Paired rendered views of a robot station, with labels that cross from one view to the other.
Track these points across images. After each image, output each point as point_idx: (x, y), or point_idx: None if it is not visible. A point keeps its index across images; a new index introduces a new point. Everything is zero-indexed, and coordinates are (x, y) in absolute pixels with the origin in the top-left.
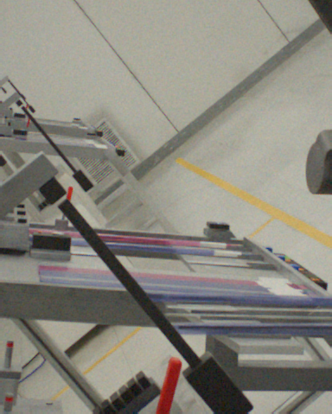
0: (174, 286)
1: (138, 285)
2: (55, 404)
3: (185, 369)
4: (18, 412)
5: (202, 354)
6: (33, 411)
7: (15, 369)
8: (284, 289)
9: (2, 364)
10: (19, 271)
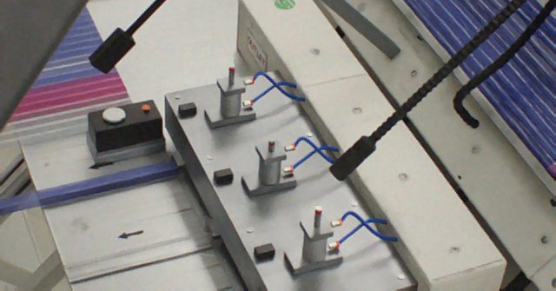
0: None
1: None
2: None
3: (134, 40)
4: (262, 148)
5: (124, 34)
6: (295, 284)
7: (307, 222)
8: None
9: (323, 228)
10: None
